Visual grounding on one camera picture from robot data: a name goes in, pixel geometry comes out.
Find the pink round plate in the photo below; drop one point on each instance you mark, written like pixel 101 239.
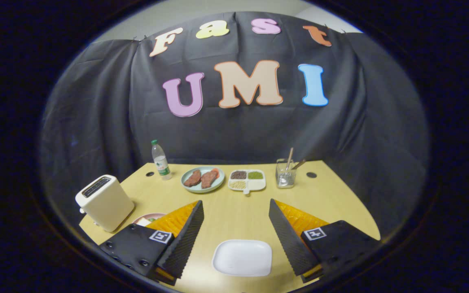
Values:
pixel 159 215

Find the pale green round plate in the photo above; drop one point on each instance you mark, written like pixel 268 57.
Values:
pixel 221 179

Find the clear glass cup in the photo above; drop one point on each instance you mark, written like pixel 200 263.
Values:
pixel 286 180

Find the white toaster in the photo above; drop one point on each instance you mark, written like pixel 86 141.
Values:
pixel 108 207

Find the clear plastic water bottle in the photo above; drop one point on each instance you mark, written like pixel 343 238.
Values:
pixel 162 167

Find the pile of green beans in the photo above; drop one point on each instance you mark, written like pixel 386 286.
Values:
pixel 255 175

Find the brown meat piece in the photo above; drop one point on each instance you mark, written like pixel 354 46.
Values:
pixel 192 179
pixel 209 179

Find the white square plate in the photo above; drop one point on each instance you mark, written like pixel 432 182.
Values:
pixel 242 258

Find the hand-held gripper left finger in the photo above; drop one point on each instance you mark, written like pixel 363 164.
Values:
pixel 185 244

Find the pile of white beans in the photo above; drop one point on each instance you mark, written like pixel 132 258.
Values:
pixel 238 184

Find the white divided dish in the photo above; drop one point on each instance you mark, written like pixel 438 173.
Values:
pixel 257 185

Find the pile of dark beans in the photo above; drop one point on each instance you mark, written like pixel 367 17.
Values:
pixel 238 175

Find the wooden stick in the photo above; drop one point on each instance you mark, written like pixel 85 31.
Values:
pixel 299 164
pixel 289 158

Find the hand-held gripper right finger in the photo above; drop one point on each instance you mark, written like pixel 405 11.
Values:
pixel 287 244

